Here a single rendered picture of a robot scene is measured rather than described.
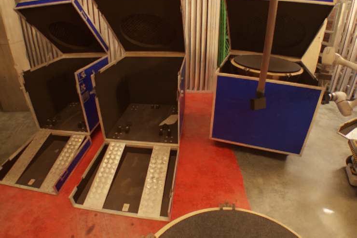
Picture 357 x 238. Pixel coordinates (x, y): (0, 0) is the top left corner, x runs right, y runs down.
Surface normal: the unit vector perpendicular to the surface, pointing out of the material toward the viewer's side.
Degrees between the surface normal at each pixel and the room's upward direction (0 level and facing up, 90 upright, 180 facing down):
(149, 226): 0
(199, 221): 0
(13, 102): 90
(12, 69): 90
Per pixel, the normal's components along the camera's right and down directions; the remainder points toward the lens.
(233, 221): 0.00, -0.90
